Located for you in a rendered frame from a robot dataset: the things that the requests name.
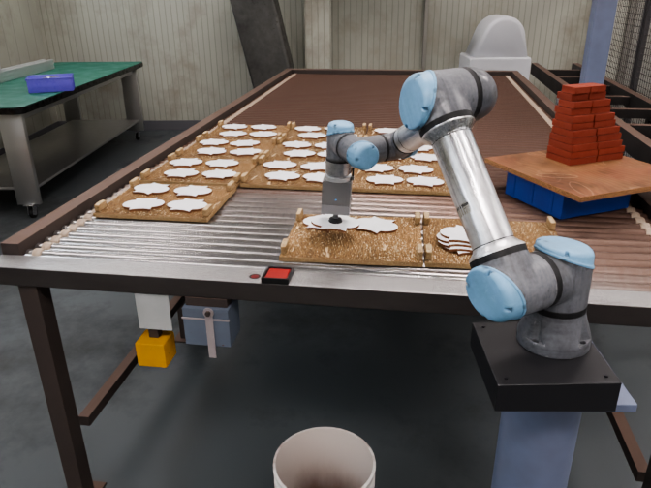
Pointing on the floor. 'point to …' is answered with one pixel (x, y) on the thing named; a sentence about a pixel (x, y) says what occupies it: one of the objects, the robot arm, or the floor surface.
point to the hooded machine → (498, 46)
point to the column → (541, 445)
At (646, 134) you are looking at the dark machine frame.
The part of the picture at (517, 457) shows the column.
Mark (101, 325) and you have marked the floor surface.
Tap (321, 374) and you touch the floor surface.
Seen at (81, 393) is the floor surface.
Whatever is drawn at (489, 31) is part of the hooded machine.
